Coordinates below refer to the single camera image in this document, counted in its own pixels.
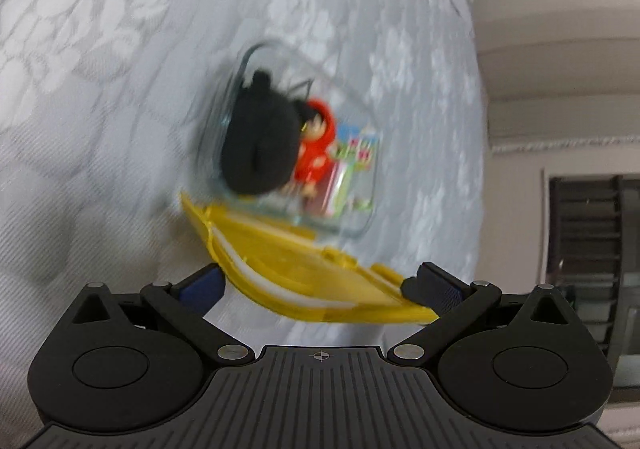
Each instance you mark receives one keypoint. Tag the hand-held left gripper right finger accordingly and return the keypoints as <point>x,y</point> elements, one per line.
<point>442,290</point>

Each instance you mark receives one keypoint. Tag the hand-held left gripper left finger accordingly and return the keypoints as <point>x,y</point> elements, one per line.
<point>202,286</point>

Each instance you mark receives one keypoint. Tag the yellow plastic container lid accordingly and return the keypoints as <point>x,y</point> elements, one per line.
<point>310,279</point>

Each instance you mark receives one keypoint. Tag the divided clear glass container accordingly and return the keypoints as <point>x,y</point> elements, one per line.
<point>350,224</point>

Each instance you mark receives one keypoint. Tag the black plush toy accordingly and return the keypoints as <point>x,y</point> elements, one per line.
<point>260,144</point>

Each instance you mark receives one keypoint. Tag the pink plastic toy with tag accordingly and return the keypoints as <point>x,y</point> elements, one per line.
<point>352,164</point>

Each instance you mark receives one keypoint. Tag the red hooded toy figure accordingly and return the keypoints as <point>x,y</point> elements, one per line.
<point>315,154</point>

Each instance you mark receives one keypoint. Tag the dark louvered window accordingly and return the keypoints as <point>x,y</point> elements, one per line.
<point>585,239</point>

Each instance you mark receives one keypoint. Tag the beige curtain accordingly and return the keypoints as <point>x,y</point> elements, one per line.
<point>560,119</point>

